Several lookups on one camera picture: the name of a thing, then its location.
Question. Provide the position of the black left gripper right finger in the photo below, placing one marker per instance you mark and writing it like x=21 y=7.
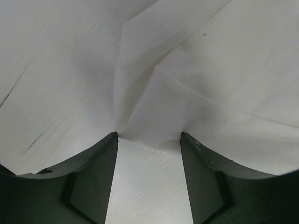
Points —
x=222 y=191

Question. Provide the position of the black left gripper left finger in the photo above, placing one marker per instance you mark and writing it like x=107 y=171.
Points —
x=75 y=191

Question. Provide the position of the plain white t-shirt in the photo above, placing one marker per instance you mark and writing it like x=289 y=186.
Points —
x=224 y=71

